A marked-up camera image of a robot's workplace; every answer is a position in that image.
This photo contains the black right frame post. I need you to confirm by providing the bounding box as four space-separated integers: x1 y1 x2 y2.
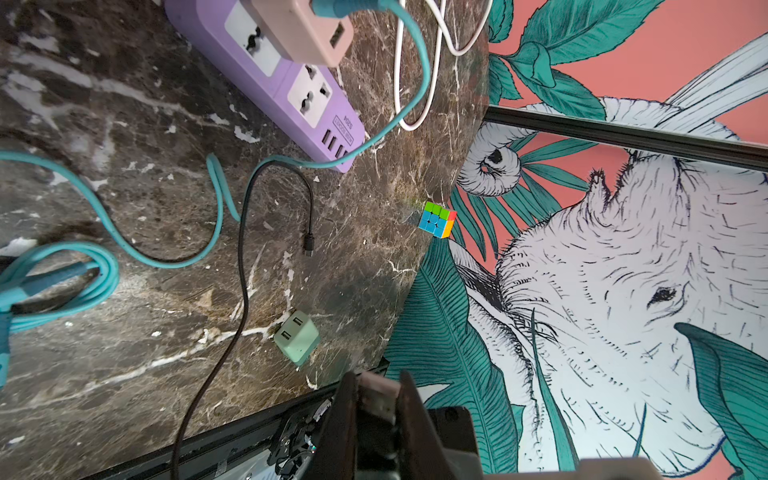
484 106 767 172

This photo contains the pink USB wall charger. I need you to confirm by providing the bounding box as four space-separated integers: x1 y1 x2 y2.
243 0 354 68

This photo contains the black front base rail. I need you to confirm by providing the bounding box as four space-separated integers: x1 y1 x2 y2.
77 359 391 480

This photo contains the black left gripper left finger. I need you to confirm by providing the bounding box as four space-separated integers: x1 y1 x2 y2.
302 372 358 480

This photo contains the purple power strip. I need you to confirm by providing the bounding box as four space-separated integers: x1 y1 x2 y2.
164 1 365 163

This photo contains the colourful puzzle cube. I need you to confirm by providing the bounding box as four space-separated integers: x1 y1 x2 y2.
418 201 457 239

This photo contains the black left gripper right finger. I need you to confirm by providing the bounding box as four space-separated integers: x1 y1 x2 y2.
397 370 462 479

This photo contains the white power strip cord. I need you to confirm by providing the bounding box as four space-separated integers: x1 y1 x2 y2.
392 0 494 133

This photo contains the black USB cable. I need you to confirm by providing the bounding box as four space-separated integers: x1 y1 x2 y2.
169 160 317 480

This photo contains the green USB wall charger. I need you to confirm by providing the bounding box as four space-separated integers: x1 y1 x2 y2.
273 310 321 366

